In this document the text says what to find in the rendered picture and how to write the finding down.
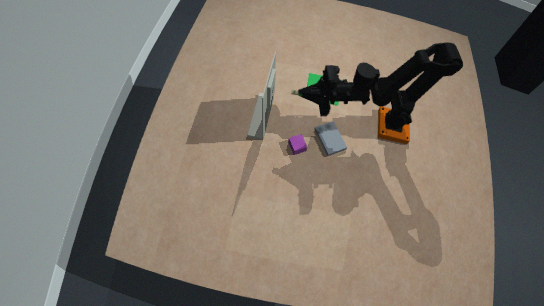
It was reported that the green square mat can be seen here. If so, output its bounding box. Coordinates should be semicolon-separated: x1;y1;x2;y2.
307;73;339;106

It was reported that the small purple block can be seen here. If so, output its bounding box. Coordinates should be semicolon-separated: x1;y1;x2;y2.
288;134;307;155

